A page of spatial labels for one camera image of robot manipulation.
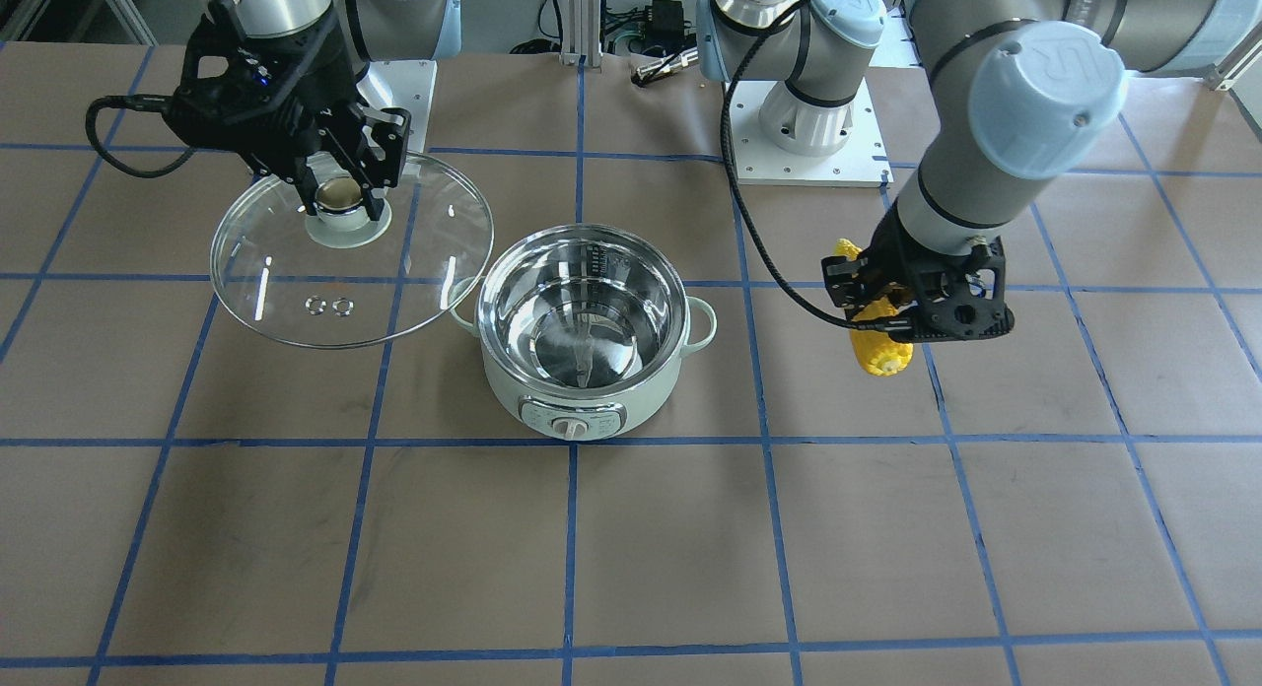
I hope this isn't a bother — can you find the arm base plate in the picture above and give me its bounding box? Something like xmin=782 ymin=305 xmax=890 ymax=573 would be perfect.
xmin=357 ymin=61 xmax=439 ymax=153
xmin=729 ymin=79 xmax=893 ymax=187

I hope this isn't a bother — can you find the white electric cooking pot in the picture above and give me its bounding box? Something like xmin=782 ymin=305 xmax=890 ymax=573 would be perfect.
xmin=454 ymin=224 xmax=718 ymax=441

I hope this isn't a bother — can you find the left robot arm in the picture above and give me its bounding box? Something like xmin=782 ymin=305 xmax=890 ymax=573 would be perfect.
xmin=697 ymin=0 xmax=1259 ymax=344

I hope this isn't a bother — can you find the yellow corn cob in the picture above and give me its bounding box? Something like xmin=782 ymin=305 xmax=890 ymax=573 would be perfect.
xmin=834 ymin=238 xmax=914 ymax=377

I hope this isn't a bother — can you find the glass pot lid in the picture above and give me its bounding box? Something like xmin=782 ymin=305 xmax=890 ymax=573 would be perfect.
xmin=209 ymin=153 xmax=493 ymax=351

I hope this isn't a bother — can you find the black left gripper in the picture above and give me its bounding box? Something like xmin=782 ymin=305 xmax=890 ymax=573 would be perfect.
xmin=823 ymin=213 xmax=1015 ymax=343

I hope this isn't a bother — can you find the brown paper table cover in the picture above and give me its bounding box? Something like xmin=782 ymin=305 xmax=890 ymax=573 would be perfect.
xmin=3 ymin=43 xmax=1259 ymax=685

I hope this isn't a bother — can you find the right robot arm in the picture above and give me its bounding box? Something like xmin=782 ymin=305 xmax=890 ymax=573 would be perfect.
xmin=163 ymin=0 xmax=461 ymax=222

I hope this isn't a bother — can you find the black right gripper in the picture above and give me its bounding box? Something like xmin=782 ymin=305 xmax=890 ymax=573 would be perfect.
xmin=162 ymin=0 xmax=411 ymax=222

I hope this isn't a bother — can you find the aluminium frame post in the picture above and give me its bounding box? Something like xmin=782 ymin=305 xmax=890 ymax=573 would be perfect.
xmin=559 ymin=0 xmax=604 ymax=69

